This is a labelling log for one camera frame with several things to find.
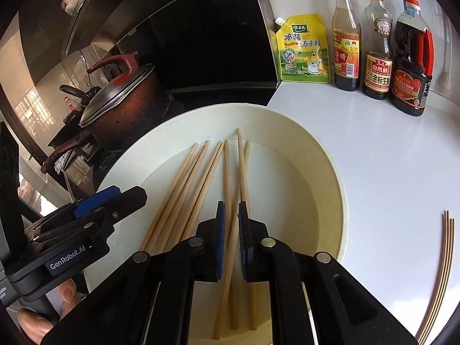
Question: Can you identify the wooden chopstick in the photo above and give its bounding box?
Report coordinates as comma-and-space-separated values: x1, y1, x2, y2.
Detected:
211, 141, 251, 340
418, 213, 448, 344
421, 210, 451, 344
426, 218, 455, 342

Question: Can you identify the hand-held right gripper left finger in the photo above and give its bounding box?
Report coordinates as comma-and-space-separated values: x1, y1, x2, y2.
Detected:
43, 201, 227, 345

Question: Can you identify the yellow seasoning pouch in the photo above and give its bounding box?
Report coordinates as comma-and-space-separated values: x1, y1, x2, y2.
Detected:
275, 14, 331, 84

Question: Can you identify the clear soy sauce bottle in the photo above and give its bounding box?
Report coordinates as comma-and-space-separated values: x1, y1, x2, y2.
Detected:
363, 0, 393, 100

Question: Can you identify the black range hood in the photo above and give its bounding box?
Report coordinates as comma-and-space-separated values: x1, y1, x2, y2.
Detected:
18, 0, 281, 106

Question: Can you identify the dark pan handle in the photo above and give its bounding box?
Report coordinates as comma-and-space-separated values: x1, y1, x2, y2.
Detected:
41, 129, 106, 174

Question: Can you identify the black flat upright bar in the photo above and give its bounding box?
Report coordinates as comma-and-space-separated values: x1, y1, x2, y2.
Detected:
0, 121, 24, 261

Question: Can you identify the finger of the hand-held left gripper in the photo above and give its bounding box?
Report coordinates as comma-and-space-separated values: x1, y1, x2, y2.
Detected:
34, 186, 121, 239
36, 186, 148, 246

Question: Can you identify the vinegar bottle orange label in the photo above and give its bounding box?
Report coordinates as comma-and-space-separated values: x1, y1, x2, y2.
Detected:
331, 0, 361, 92

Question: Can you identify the white round basin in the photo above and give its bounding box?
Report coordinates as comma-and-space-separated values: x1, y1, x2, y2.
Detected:
84, 104, 350, 345

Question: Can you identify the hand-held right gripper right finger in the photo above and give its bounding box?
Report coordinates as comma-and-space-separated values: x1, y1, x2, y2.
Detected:
238, 201, 419, 345

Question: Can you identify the brown cooking pot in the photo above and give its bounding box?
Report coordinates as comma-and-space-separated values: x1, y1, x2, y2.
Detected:
90, 75, 170, 154

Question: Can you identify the person's left hand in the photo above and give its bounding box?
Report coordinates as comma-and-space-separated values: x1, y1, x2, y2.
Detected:
17, 278, 78, 344

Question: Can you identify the steel pot lid red handle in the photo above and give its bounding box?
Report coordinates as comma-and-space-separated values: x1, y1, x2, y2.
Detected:
78, 52, 156, 129

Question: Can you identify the large soy sauce jug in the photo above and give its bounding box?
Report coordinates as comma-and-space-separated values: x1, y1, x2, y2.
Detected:
389, 0, 435, 117

